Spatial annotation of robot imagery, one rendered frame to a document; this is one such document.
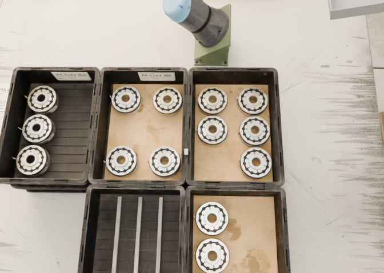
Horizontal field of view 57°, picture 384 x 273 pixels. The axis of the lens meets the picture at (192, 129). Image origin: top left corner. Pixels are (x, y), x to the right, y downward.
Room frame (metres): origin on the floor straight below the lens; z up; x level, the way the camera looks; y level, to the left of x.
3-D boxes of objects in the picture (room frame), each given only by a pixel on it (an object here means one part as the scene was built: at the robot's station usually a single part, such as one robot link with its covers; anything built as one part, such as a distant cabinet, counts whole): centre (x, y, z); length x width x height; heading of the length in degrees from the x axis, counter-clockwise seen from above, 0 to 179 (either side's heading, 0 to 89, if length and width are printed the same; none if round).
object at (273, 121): (0.36, -0.13, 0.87); 0.40 x 0.30 x 0.11; 174
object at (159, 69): (0.39, 0.16, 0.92); 0.40 x 0.30 x 0.02; 174
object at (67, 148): (0.42, 0.46, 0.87); 0.40 x 0.30 x 0.11; 174
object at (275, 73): (0.36, -0.13, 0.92); 0.40 x 0.30 x 0.02; 174
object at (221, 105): (0.48, -0.08, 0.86); 0.10 x 0.10 x 0.01
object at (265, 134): (0.36, -0.21, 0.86); 0.10 x 0.10 x 0.01
